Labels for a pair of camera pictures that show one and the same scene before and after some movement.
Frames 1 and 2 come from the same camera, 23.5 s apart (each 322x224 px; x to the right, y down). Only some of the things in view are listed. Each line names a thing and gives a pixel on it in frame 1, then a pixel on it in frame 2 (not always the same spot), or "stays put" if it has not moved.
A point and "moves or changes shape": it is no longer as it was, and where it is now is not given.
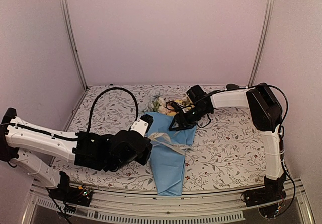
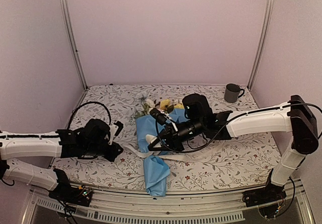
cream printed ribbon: (162, 139) moves or changes shape
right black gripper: (178, 118) → (176, 144)
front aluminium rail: (219, 207) stays put
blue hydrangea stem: (156, 94) → (144, 96)
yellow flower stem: (183, 100) → (165, 104)
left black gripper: (143, 159) → (112, 154)
